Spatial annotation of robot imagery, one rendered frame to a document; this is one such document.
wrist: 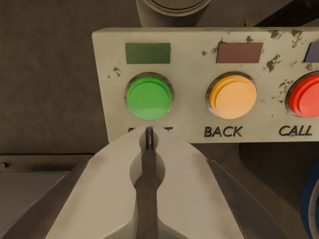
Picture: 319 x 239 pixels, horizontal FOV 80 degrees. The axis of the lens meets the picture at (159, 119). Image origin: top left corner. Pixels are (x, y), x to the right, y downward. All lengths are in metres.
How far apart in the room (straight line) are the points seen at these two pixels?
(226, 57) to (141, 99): 0.08
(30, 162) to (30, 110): 0.21
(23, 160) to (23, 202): 0.33
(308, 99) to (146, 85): 0.14
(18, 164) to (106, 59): 0.85
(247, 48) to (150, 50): 0.08
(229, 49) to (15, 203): 0.63
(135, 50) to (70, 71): 0.69
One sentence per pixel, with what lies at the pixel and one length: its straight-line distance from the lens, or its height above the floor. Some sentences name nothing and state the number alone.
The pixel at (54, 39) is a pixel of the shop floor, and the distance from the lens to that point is 0.89.
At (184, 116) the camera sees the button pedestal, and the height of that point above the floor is 0.59.
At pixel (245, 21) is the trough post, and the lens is 0.87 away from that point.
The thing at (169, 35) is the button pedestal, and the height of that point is 0.62.
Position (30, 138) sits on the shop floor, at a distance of 0.95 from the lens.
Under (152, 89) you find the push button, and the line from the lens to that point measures 0.16.
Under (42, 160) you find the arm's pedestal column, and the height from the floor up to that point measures 0.02.
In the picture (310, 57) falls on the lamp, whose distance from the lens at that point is 0.21.
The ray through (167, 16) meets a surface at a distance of 0.29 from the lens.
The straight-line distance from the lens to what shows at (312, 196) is 0.53.
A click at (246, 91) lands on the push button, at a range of 0.18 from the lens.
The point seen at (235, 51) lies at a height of 0.62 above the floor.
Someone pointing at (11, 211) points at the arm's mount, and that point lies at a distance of 0.64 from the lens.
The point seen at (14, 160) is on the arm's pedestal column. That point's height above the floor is 0.02.
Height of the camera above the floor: 0.78
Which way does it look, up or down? 81 degrees down
